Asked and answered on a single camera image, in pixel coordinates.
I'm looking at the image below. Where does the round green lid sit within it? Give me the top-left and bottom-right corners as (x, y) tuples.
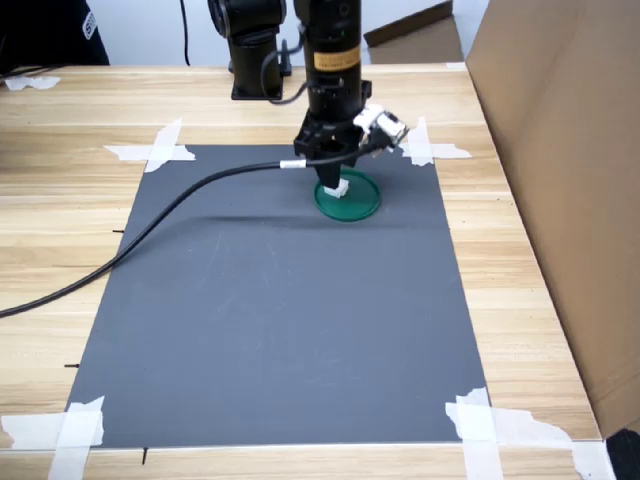
(313, 167), (383, 224)

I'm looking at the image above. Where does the dark grey mat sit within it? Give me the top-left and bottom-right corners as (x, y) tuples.
(66, 143), (491, 449)

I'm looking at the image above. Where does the large cardboard partition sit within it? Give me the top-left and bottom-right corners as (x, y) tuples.
(464, 0), (640, 439)

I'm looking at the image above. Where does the person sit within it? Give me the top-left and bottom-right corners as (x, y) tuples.
(0, 0), (111, 77)

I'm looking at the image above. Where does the black object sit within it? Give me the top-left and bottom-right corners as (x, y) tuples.
(605, 427), (640, 480)

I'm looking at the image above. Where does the thick black camera cable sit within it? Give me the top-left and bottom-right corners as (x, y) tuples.
(0, 133), (396, 320)

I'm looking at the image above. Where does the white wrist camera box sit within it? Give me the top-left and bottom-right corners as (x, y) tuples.
(352, 103), (412, 151)

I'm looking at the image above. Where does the black flat gripper cable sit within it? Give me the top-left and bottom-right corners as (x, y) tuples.
(260, 47), (310, 106)

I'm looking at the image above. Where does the thin black cable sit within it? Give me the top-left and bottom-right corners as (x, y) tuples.
(179, 0), (193, 67)

